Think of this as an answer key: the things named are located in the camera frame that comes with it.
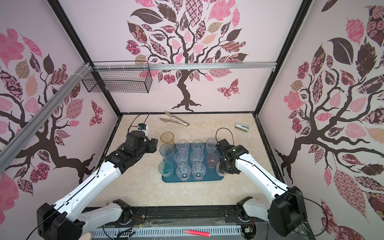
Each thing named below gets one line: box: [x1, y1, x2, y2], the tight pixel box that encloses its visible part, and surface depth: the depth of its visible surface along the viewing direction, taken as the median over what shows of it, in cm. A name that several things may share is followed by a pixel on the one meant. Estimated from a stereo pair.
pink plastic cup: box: [207, 153, 219, 169], surface depth 92 cm
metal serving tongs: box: [159, 111, 190, 126], surface depth 116 cm
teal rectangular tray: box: [162, 142, 224, 183], surface depth 89 cm
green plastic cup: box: [158, 160, 174, 178], surface depth 87 cm
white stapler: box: [234, 123, 250, 133], surface depth 112 cm
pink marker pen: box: [183, 229, 211, 237], surface depth 70 cm
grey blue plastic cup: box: [159, 143, 176, 165], surface depth 89 cm
